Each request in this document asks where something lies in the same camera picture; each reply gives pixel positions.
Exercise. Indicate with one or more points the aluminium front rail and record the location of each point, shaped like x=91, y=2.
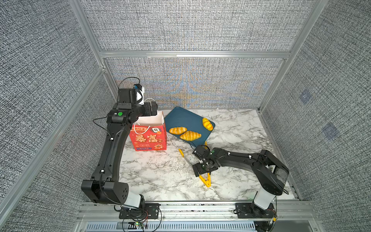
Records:
x=201, y=216

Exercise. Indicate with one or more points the golden croissant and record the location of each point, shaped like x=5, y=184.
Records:
x=190, y=136

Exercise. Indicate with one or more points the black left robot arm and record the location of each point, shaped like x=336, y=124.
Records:
x=104, y=186

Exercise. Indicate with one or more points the yellow metal tongs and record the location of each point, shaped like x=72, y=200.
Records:
x=197, y=171

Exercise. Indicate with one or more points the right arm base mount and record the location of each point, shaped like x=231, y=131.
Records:
x=250, y=210

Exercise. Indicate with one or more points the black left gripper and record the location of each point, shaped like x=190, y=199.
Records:
x=148, y=112

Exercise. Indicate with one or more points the teal plastic tray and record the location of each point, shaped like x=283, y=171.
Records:
x=180, y=117

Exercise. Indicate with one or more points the striped bread roll front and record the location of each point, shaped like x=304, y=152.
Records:
x=178, y=130

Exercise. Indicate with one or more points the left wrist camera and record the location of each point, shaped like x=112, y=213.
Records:
x=139, y=93

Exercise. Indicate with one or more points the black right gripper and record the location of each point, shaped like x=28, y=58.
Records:
x=196, y=166

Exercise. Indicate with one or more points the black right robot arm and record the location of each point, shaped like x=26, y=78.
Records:
x=271, y=173

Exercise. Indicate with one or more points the aluminium enclosure frame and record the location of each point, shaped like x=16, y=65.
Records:
x=49, y=57

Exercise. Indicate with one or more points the oval striped bread roll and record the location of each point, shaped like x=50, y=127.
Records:
x=207, y=124

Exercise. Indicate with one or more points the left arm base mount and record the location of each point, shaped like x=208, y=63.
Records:
x=149, y=211

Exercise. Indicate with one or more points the red paper gift bag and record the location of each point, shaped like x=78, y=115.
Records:
x=149, y=133

